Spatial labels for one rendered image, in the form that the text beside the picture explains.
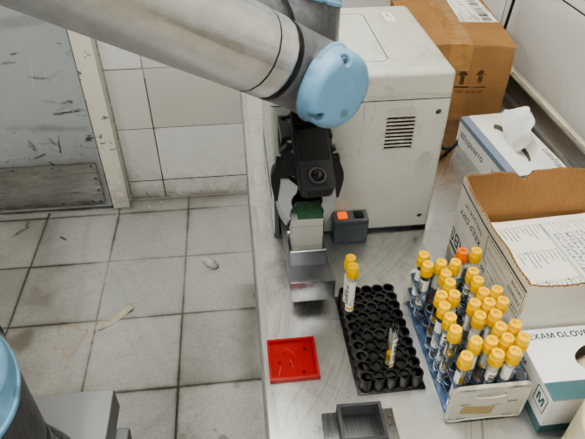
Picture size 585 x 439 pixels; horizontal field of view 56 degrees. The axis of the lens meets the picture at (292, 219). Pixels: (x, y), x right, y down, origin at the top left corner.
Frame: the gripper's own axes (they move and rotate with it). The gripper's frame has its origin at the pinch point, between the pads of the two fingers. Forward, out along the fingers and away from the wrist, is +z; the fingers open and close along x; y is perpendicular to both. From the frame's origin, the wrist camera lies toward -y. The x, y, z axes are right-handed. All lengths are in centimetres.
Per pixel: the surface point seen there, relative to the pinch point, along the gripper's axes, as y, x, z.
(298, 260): -2.3, 1.4, 6.2
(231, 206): 131, 14, 98
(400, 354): -18.8, -10.7, 9.5
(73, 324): 70, 71, 99
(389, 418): -27.7, -7.1, 10.0
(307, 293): -7.8, 0.6, 7.8
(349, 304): -10.9, -5.1, 7.3
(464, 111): 46, -43, 9
